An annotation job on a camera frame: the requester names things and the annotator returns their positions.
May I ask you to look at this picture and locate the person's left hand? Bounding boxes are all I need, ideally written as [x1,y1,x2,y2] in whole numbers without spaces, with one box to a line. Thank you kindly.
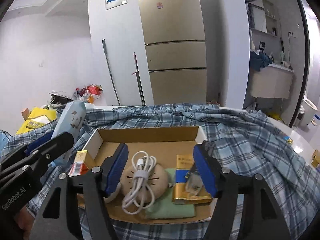
[14,206,34,239]

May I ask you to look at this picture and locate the white pink plush toy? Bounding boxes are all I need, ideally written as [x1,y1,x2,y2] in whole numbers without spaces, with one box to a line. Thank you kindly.
[104,182,121,204]

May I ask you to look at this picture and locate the red plastic bag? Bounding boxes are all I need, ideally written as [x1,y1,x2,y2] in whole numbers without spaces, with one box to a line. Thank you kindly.
[73,84,103,102]

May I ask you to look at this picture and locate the tan red cigarette carton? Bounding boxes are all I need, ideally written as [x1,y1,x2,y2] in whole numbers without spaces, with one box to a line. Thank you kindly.
[69,150,92,177]

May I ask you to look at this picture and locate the red broom stick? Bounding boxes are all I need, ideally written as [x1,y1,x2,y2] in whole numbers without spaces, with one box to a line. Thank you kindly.
[132,53,145,106]

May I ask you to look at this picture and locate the gold blue cigarette pack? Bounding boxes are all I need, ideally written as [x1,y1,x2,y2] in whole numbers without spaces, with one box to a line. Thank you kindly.
[172,154,213,204]

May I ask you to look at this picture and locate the light blue tissue pack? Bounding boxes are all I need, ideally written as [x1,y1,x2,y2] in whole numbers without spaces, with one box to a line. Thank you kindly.
[52,101,86,145]

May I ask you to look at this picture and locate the gold three-door refrigerator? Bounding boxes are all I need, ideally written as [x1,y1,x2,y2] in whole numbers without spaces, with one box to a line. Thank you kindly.
[138,0,207,105]

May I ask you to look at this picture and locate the small yellow blue box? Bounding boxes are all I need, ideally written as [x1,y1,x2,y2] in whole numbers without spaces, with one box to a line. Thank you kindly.
[311,150,320,168]

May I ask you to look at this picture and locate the blue plaid shirt cloth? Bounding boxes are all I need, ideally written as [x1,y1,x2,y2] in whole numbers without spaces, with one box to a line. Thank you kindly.
[1,103,319,239]

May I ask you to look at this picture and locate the black cigarette box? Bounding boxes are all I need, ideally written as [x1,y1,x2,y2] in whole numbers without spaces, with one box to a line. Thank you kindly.
[184,164,203,196]

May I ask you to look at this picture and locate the bathroom vanity cabinet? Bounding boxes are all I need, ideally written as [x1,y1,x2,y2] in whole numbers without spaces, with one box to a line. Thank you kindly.
[249,64,293,99]

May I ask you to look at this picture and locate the yellow plastic bag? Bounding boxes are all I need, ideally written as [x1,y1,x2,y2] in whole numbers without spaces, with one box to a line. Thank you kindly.
[16,107,57,134]

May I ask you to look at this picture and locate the blue clothes pile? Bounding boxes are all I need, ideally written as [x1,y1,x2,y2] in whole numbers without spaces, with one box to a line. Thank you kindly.
[249,51,272,72]

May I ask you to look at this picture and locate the wall mirror cabinet shelf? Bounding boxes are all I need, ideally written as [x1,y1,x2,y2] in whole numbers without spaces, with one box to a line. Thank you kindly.
[246,0,278,36]

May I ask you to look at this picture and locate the white charging cable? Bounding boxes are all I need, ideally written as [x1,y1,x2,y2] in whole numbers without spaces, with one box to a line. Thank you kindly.
[121,151,158,215]

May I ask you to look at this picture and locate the small blue yellow packet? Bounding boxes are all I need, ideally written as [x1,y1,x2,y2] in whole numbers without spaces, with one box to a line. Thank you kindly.
[284,135,293,145]

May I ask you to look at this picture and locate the cardboard tray box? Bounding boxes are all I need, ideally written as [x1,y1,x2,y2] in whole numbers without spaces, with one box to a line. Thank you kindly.
[77,126,216,224]

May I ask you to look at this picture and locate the grey mop handle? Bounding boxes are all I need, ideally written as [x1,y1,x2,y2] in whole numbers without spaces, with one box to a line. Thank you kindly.
[101,38,121,106]

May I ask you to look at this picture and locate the green felt pouch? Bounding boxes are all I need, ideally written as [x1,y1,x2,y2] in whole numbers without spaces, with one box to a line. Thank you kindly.
[145,168,196,219]

